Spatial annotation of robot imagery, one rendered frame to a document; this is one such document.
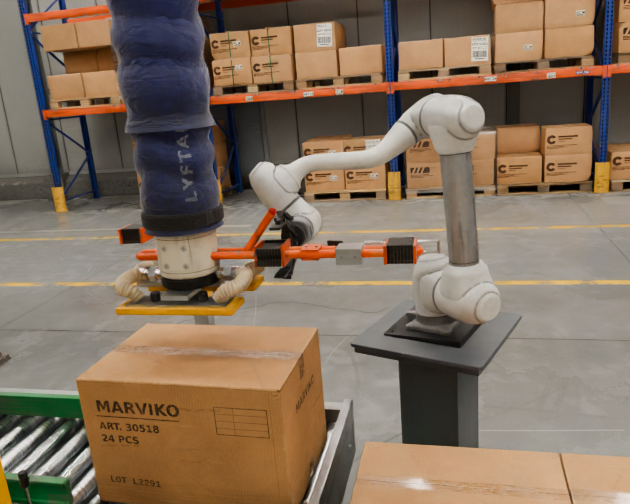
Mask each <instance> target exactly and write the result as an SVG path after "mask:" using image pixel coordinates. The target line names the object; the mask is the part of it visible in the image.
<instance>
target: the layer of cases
mask: <svg viewBox="0 0 630 504"><path fill-rule="evenodd" d="M350 504H630V457H620V456H602V455H585V454H568V453H561V454H560V457H559V454H558V453H551V452H534V451H517V450H500V449H483V448H466V447H449V446H432V445H415V444H398V443H381V442H365V444H364V448H363V452H362V456H361V460H360V464H359V468H358V472H357V476H356V480H355V484H354V488H353V492H352V496H351V500H350Z"/></svg>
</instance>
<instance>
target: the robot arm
mask: <svg viewBox="0 0 630 504"><path fill-rule="evenodd" d="M484 123H485V113H484V110H483V108H482V106H481V105H480V104H479V103H478V102H476V101H475V100H473V99H472V98H469V97H467V96H463V95H442V94H439V93H435V94H431V95H428V96H426V97H424V98H422V99H421V100H419V101H418V102H417V103H415V104H414V105H413V106H412V107H411V108H409V109H408V110H407V111H406V112H405V113H404V114H403V115H402V116H401V117H400V119H399V120H398V121H397V122H396V123H395V124H394V125H393V127H392V128H391V129H390V131H389V132H388V133H387V135H386V136H385V137H384V138H383V140H382V141H381V142H380V143H379V144H378V145H377V146H375V147H374V148H371V149H369V150H365V151H356V152H340V153H325V154H314V155H309V156H305V157H302V158H300V159H298V160H296V161H294V162H292V163H291V164H289V165H281V164H280V165H279V166H274V165H273V164H272V163H269V162H260V163H258V165H257V166H256V167H255V168H254V169H253V170H252V172H251V173H250V175H249V179H250V184H251V187H252V189H253V190H254V192H255V194H256V195H257V197H258V198H259V199H260V201H261V202H262V203H263V204H264V205H265V206H266V207H267V208H268V210H269V209H270V208H272V207H273V208H275V209H276V211H277V213H276V215H275V216H276V217H277V218H274V222H275V223H274V224H273V225H272V226H271V227H270V228H269V230H270V231H274V230H281V229H282V231H281V239H288V238H290V242H291V247H292V246H303V245H305V244H306V243H307V242H308V241H310V240H311V239H313V238H314V237H315V236H316V235H317V234H318V232H319V230H320V228H321V224H322V218H321V215H320V213H319V212H318V211H317V210H316V209H315V208H314V207H312V206H311V205H309V204H308V203H306V202H305V201H304V200H303V199H302V198H301V197H300V196H299V195H298V191H299V189H300V188H301V180H302V179H303V177H304V176H305V175H307V174H308V173H310V172H313V171H321V170H357V169H369V168H374V167H377V166H380V165H382V164H385V163H387V162H388V161H390V160H392V159H393V158H395V157H396V156H398V155H399V154H401V153H402V152H404V151H406V150H407V149H409V148H411V147H413V146H414V145H415V144H417V143H418V142H420V141H421V140H422V139H428V138H431V141H432V143H433V146H434V149H435V151H436V152H437V153H438V154H440V165H441V176H442V187H443V199H444V210H445V221H446V232H447V244H448V255H449V257H448V256H447V255H445V254H443V253H440V254H437V253H432V254H424V255H422V256H420V257H419V259H418V260H417V264H415V265H414V269H413V274H412V286H413V297H414V303H415V307H416V310H413V311H407V313H406V317H407V318H410V319H412V320H413V321H412V322H410V323H408V324H406V329H408V330H418V331H424V332H430V333H436V334H441V335H443V336H448V335H451V333H452V331H453V330H455V329H456V328H457V327H458V326H459V325H461V324H462V323H463V322H464V323H468V324H480V323H485V322H488V321H490V320H492V319H494V318H495V317H496V316H497V314H498V313H499V311H500V308H501V297H500V294H499V291H498V289H497V287H496V286H495V285H494V283H493V280H492V278H491V275H490V273H489V270H488V266H487V265H486V264H485V263H484V262H483V261H482V260H481V259H479V247H478V233H477V220H476V207H475V193H474V180H473V166H472V153H471V151H472V150H473V149H474V147H475V145H476V140H477V136H478V134H479V133H480V132H481V130H482V128H483V126H484ZM298 196H299V197H298ZM297 197H298V198H297ZM296 261H297V259H291V260H290V261H289V262H288V264H287V265H286V266H285V267H282V268H280V269H279V271H278V272H277V273H276V274H275V275H274V278H283V279H292V275H293V271H294V267H295V263H296Z"/></svg>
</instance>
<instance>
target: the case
mask: <svg viewBox="0 0 630 504"><path fill-rule="evenodd" d="M76 384H77V388H78V393H79V398H80V403H81V408H82V413H83V418H84V423H85V428H86V432H87V437H88V442H89V447H90V452H91V457H92V462H93V467H94V471H95V476H96V481H97V486H98V491H99V496H100V500H101V501H110V502H119V503H128V504H301V503H302V500H303V498H304V495H305V493H306V490H307V488H308V485H309V483H310V480H311V478H312V475H313V473H314V470H315V468H316V465H317V463H318V460H319V458H320V455H321V453H322V450H323V448H324V445H325V443H326V440H327V431H326V419H325V407H324V395H323V383H322V371H321V359H320V347H319V336H318V328H308V327H269V326H229V325H190V324H150V323H147V324H146V325H145V326H143V327H142V328H141V329H139V330H138V331H137V332H136V333H134V334H133V335H132V336H130V337H129V338H128V339H127V340H125V341H124V342H123V343H121V344H120V345H119V346H117V347H116V348H115V349H114V350H112V351H111V352H110V353H108V354H107V355H106V356H105V357H103V358H102V359H101V360H99V361H98V362H97V363H96V364H94V365H93V366H92V367H90V368H89V369H88V370H87V371H85V372H84V373H83V374H81V375H80V376H79V377H78V378H76Z"/></svg>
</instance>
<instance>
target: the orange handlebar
mask: <svg viewBox="0 0 630 504"><path fill-rule="evenodd" d="M322 245H323V244H305V245H304V246H292V247H289V249H288V251H285V258H286V259H299V258H302V259H301V261H319V260H320V258H336V254H335V249H336V247H337V246H322ZM243 249H244V247H238V248H218V250H217V251H225V250H226V251H227V250H228V251H229V250H230V252H212V253H211V259H212V260H226V259H254V252H253V249H252V251H242V250H243ZM231 250H241V251H231ZM423 253H424V248H423V247H422V246H421V245H417V256H420V255H422V254H423ZM361 256H362V258H371V257H383V245H364V249H362V252H361ZM136 258H137V259H138V260H141V261H153V260H158V256H157V249H145V250H141V251H139V252H137V253H136Z"/></svg>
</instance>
